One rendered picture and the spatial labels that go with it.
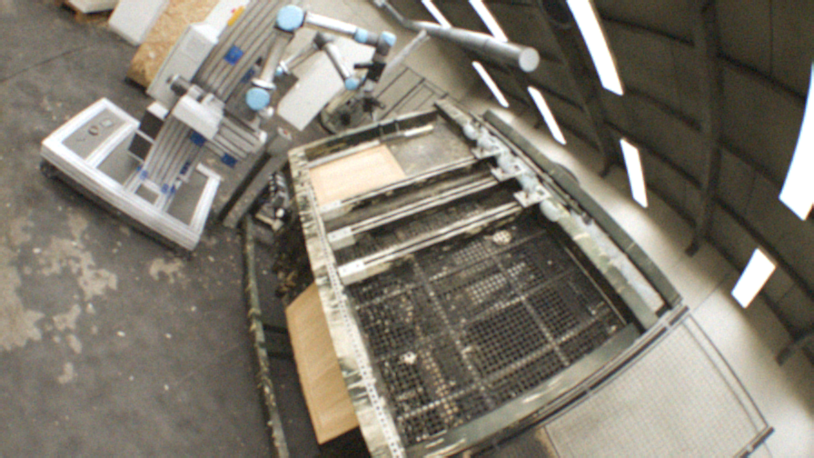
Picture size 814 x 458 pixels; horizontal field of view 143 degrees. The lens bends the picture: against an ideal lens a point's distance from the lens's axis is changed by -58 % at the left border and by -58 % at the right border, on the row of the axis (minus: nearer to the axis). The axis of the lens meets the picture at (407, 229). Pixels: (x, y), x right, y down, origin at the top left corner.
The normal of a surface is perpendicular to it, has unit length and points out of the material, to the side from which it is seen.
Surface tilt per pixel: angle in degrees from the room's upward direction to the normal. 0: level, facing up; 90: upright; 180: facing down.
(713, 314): 90
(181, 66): 90
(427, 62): 90
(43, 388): 0
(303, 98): 90
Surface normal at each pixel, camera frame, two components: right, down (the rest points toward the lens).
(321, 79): 0.28, 0.61
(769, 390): -0.63, -0.47
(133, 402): 0.72, -0.65
